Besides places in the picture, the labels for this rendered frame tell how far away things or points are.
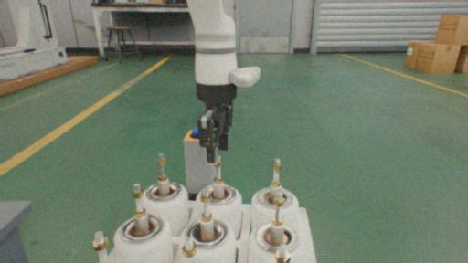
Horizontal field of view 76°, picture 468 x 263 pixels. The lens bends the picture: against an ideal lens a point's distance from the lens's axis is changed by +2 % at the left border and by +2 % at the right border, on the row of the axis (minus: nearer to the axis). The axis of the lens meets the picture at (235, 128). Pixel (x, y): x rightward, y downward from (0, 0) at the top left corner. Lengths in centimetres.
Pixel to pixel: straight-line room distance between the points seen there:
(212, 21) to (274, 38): 487
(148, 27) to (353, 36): 345
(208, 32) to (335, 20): 506
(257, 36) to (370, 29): 190
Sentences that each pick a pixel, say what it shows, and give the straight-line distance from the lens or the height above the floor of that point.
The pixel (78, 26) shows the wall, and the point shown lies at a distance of 587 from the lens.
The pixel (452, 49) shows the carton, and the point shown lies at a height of 25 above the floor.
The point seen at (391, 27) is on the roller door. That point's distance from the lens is 592.
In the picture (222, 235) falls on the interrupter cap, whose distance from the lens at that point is 54.
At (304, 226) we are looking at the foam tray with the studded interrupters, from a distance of 69.
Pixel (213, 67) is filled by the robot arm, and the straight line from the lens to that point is 51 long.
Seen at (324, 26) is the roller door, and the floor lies 45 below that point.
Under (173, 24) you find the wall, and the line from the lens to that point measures 539.
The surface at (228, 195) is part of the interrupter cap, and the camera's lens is 64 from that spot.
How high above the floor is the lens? 60
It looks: 21 degrees down
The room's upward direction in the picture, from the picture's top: straight up
